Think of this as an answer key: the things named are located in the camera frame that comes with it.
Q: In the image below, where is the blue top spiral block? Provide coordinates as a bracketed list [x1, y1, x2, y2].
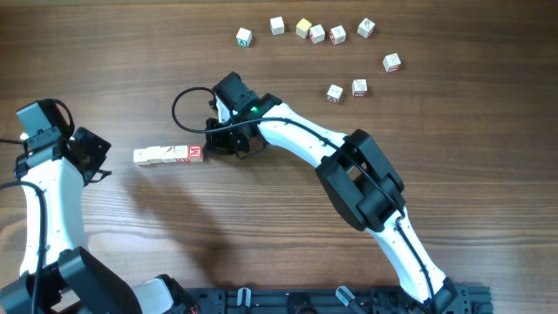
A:
[174, 146, 189, 162]

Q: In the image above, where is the red drawing wooden block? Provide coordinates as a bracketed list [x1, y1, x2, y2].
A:
[330, 25, 346, 44]

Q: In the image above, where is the green soccer ball block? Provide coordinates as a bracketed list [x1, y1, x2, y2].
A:
[133, 148, 150, 166]

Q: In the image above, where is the red number 6 block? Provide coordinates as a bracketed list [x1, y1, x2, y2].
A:
[357, 17, 376, 38]

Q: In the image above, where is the yellow top wooden block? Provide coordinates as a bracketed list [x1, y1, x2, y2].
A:
[296, 18, 312, 38]

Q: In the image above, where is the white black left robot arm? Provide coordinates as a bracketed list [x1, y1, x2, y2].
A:
[1, 99, 198, 314]

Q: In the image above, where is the plain white wooden block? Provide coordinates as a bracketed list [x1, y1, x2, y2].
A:
[269, 17, 285, 36]

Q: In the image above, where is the apple picture wooden block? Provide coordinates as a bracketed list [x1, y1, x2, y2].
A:
[309, 24, 325, 44]

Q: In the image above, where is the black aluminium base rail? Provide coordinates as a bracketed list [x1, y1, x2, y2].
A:
[182, 285, 493, 314]

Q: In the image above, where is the red letter Y block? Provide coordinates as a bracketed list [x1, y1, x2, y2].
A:
[383, 53, 402, 72]

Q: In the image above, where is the red letter I block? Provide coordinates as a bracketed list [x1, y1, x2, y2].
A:
[351, 79, 368, 97]

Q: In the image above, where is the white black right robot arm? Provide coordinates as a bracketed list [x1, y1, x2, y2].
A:
[206, 72, 455, 313]

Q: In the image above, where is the red letter A block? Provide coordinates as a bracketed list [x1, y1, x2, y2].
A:
[326, 85, 343, 104]

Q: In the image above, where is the red top wooden block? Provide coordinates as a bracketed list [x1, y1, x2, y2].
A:
[187, 145, 204, 162]

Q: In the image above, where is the letter B wooden block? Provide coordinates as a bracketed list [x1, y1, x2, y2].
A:
[160, 146, 176, 163]

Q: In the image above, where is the red letter M block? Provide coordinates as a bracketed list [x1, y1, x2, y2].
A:
[146, 147, 162, 164]

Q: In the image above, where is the green letter A block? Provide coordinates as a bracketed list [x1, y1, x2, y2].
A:
[236, 28, 253, 48]

